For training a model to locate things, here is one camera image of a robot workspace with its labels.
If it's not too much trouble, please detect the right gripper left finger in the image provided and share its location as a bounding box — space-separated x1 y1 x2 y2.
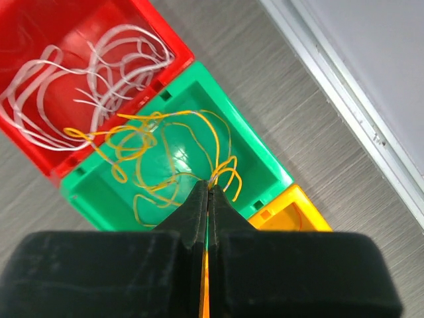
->
1 182 208 317

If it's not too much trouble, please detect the yellow storage bin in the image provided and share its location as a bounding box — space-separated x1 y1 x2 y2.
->
248 184 333 232

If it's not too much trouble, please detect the white wire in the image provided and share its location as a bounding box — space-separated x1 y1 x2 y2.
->
0 25 175 152

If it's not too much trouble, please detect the near green storage bin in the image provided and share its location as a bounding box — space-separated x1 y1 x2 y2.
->
60 62 293 231

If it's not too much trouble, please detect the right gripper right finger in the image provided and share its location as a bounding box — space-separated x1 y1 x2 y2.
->
208 186 403 317

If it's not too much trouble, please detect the aluminium rail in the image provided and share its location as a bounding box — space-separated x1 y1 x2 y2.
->
261 1 423 225

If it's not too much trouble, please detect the red storage bin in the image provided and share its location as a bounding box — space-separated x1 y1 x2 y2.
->
1 1 195 185

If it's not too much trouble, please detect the yellow wire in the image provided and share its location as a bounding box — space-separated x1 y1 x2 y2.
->
132 109 243 229
63 111 160 184

